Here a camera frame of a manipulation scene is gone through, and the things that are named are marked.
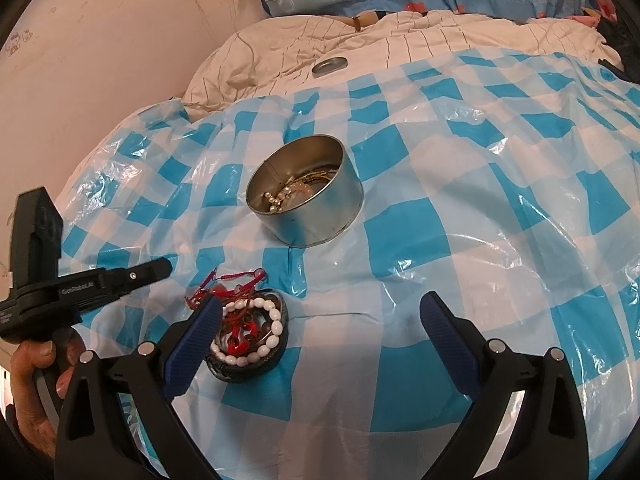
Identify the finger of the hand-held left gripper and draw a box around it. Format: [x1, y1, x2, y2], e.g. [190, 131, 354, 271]
[101, 257, 174, 295]

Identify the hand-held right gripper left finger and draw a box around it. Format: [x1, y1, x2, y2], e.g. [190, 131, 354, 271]
[54, 295, 224, 480]

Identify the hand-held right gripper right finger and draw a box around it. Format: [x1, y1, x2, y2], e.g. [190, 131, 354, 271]
[420, 291, 587, 480]

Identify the dark bangle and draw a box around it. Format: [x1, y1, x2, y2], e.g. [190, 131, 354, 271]
[205, 290, 291, 384]

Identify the white bead bracelet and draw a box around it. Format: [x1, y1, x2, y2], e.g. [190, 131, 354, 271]
[210, 297, 285, 367]

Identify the pearl bracelet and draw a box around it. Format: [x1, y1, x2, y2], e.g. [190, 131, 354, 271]
[262, 185, 297, 214]

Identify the round metal tin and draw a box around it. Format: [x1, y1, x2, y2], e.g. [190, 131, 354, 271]
[245, 134, 365, 249]

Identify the pink bead bracelet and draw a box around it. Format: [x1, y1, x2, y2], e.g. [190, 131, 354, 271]
[291, 182, 322, 207]

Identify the gold cord bracelet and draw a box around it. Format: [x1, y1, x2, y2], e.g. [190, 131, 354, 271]
[286, 166, 337, 184]

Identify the person's left hand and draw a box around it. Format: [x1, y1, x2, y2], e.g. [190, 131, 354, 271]
[10, 331, 88, 461]

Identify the blue checkered plastic sheet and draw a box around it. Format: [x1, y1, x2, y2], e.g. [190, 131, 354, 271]
[47, 50, 640, 480]

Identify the striped white duvet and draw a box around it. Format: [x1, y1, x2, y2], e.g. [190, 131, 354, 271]
[181, 9, 626, 111]

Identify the round metal tin lid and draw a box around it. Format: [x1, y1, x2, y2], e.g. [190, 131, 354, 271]
[311, 57, 349, 76]

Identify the dark cloth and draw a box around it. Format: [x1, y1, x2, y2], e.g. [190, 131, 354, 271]
[597, 10, 639, 81]

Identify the pink cloth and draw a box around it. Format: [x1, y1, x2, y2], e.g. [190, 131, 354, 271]
[570, 7, 617, 29]

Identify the brown strap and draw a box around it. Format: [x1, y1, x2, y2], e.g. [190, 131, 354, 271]
[350, 12, 392, 29]

